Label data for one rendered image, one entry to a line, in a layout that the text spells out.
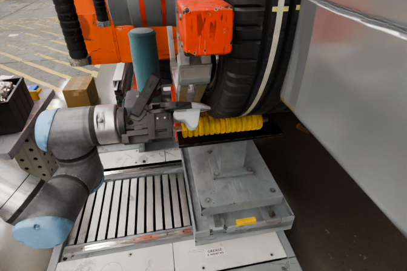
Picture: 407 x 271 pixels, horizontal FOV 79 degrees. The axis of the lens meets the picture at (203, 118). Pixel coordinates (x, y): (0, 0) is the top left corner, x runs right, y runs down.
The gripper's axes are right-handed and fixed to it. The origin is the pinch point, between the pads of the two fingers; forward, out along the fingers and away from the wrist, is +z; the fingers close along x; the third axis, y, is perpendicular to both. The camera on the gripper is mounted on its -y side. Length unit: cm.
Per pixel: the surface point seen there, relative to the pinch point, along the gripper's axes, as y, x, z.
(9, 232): 31, -60, -77
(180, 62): -5.6, 13.9, -6.0
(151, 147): 1, -77, -18
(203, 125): 2.7, -12.8, 1.1
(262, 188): 25.2, -33.0, 22.9
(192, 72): -4.0, 12.3, -3.7
